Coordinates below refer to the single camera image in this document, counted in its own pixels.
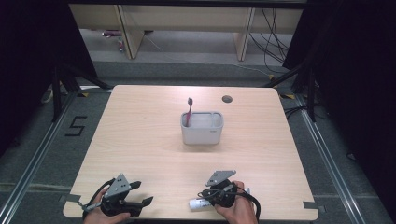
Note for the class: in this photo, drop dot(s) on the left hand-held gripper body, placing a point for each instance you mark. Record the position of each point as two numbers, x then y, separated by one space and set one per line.
120 186

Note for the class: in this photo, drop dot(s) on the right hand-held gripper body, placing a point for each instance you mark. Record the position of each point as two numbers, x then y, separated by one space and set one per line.
221 177

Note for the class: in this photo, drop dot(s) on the white toothpaste tube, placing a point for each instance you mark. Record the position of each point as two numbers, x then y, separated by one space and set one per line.
199 204

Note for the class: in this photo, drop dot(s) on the gray plastic holder box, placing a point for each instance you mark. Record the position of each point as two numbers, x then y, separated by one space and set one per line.
201 133

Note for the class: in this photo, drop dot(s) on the pink toothbrush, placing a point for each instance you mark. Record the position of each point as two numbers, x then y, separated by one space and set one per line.
189 112

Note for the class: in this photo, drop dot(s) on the person's left hand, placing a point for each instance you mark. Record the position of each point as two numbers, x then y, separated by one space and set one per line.
102 219

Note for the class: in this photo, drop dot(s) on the person's right hand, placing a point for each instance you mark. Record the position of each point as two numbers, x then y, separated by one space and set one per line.
239 211

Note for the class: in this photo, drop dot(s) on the gray tape piece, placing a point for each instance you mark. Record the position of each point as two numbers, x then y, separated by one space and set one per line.
311 205
70 198

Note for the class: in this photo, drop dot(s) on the round dark table grommet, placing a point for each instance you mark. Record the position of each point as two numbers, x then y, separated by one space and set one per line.
227 99

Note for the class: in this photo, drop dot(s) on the yellow floor tape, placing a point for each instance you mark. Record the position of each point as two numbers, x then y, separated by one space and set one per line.
288 96
83 94

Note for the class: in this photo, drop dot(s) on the black metal stand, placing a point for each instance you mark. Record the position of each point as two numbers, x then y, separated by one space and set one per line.
56 93
311 99

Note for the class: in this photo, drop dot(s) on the black curtain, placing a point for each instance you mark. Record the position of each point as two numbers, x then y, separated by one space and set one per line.
31 62
358 77

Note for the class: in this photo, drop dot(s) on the light wooden desk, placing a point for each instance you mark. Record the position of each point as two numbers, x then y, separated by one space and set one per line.
186 18

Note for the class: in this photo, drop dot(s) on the metal floor rail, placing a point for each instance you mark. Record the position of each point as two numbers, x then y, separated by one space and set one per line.
327 161
34 161

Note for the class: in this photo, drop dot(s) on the black frame bar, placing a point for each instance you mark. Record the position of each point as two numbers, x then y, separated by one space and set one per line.
186 3

